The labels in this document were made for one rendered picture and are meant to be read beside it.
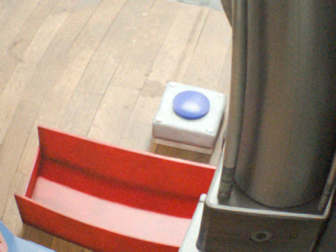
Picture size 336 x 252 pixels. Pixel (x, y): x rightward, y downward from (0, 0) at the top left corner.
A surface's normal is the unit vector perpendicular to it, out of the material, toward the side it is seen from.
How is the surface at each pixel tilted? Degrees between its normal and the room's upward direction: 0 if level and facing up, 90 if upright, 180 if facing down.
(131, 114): 0
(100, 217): 0
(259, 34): 90
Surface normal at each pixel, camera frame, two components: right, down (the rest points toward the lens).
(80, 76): 0.03, -0.69
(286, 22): -0.52, 0.61
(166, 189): -0.26, 0.70
